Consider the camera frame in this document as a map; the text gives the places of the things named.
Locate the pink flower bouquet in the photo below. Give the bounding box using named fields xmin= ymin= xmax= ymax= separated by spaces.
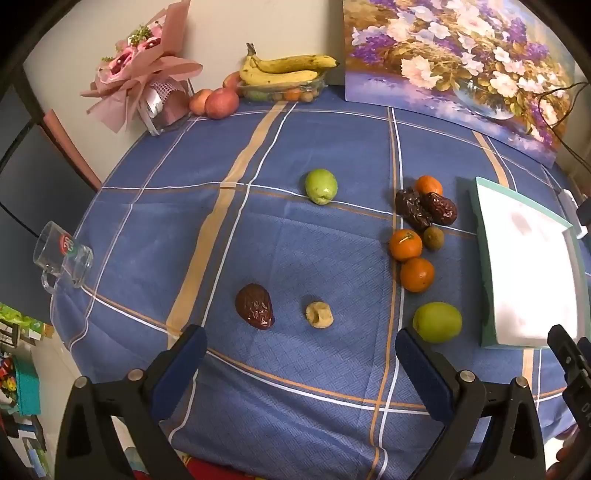
xmin=80 ymin=0 xmax=204 ymax=137

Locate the green jujube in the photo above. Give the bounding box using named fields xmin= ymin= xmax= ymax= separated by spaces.
xmin=305 ymin=168 xmax=337 ymax=205
xmin=412 ymin=301 xmax=463 ymax=343

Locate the clear plastic container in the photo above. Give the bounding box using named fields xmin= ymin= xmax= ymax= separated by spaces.
xmin=237 ymin=74 xmax=328 ymax=104

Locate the blue checked tablecloth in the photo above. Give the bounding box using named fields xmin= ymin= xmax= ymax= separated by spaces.
xmin=50 ymin=95 xmax=591 ymax=480

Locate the dried red date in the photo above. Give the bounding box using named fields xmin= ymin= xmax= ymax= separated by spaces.
xmin=395 ymin=188 xmax=435 ymax=232
xmin=421 ymin=191 xmax=458 ymax=227
xmin=235 ymin=283 xmax=275 ymax=330

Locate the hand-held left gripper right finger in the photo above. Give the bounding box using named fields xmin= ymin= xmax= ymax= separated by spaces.
xmin=396 ymin=327 xmax=548 ymax=480

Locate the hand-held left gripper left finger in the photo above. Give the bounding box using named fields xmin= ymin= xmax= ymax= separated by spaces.
xmin=54 ymin=324 xmax=208 ymax=480

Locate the white power strip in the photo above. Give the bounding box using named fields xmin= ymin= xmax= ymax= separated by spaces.
xmin=558 ymin=188 xmax=579 ymax=216

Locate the black power cable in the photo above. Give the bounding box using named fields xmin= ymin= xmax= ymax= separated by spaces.
xmin=536 ymin=80 xmax=591 ymax=185

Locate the white tray with green rim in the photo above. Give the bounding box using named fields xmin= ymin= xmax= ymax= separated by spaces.
xmin=468 ymin=176 xmax=591 ymax=349

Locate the flower painting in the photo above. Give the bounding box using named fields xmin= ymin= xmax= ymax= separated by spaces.
xmin=342 ymin=0 xmax=575 ymax=168

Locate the teal plastic bin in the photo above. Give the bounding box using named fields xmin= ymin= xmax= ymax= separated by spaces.
xmin=14 ymin=359 xmax=43 ymax=416

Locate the glass mug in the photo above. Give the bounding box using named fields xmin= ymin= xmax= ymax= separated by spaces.
xmin=33 ymin=222 xmax=94 ymax=294

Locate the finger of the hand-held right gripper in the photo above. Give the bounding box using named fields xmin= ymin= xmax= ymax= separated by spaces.
xmin=547 ymin=324 xmax=591 ymax=385

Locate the pile of kumquats and longans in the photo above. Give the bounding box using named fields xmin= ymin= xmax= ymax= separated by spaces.
xmin=242 ymin=88 xmax=321 ymax=103

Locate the orange mandarin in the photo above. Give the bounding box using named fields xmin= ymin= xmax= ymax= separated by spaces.
xmin=389 ymin=229 xmax=424 ymax=262
xmin=400 ymin=257 xmax=435 ymax=293
xmin=416 ymin=175 xmax=444 ymax=197

